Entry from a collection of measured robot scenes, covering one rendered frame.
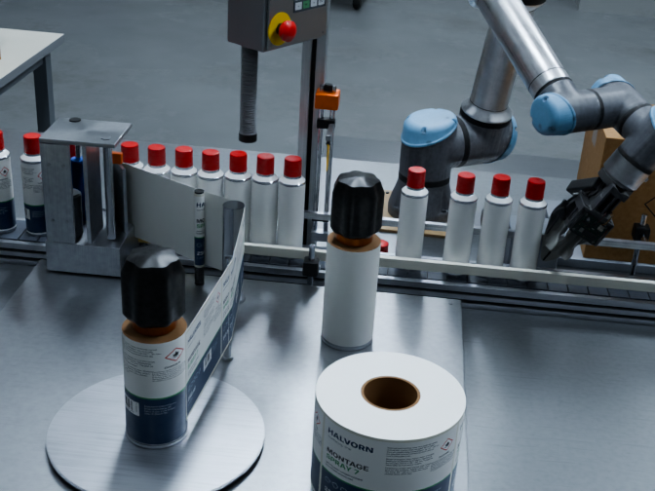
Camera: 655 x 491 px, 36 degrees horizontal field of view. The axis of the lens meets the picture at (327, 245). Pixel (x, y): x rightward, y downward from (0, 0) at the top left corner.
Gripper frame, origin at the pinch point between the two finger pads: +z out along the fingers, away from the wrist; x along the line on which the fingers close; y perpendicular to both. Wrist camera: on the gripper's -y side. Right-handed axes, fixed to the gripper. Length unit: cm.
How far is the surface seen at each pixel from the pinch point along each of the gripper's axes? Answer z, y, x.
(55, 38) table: 91, -166, -126
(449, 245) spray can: 8.4, 2.7, -16.8
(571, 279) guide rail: 0.0, 4.6, 5.4
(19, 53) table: 94, -145, -131
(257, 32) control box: -5, 1, -69
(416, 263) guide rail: 14.5, 4.6, -20.1
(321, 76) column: -1, -12, -54
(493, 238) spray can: 2.3, 2.8, -11.0
